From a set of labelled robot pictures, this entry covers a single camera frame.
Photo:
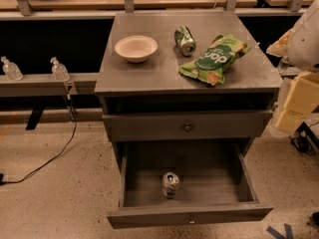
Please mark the green soda can lying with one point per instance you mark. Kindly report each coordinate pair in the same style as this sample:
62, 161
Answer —
184, 40

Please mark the clear water bottle right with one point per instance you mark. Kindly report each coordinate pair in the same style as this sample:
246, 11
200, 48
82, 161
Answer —
283, 65

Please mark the open grey lower drawer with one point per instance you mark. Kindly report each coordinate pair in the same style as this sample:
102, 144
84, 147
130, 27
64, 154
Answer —
214, 185

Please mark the grey metal shelf rail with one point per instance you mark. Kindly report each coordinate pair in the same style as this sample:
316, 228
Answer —
42, 85

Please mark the clear bottle far left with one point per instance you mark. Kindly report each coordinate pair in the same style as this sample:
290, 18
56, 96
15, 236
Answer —
11, 70

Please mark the grey drawer cabinet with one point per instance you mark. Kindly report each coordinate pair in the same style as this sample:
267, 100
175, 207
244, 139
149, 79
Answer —
156, 85

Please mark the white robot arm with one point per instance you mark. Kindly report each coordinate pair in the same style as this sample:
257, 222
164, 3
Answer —
301, 43

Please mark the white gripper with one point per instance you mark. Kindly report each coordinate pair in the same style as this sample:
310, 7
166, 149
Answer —
305, 44

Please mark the silver 7up can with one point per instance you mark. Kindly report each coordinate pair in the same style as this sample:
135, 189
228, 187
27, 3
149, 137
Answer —
169, 185

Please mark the clear bottle on ledge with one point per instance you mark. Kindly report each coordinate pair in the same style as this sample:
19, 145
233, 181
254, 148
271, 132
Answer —
59, 70

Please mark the closed grey middle drawer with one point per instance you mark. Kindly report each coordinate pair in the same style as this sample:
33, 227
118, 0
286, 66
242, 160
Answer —
185, 125

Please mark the white paper bowl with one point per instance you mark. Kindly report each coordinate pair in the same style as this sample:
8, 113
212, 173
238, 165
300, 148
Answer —
136, 49

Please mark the green chip bag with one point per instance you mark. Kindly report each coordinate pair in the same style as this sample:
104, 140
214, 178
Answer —
218, 57

